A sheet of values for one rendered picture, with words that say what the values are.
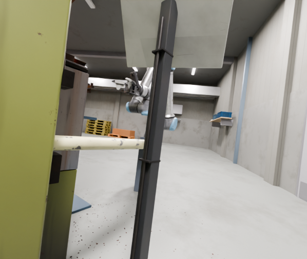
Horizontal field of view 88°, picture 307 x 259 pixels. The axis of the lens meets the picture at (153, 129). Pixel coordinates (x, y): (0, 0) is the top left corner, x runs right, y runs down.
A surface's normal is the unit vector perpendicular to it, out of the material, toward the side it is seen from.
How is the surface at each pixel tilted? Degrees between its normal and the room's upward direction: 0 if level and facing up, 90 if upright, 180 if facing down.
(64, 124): 90
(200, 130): 90
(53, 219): 90
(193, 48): 120
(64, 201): 90
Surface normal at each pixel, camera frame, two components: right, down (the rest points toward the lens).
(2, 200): 0.75, 0.09
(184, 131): -0.16, -0.02
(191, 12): -0.29, 0.47
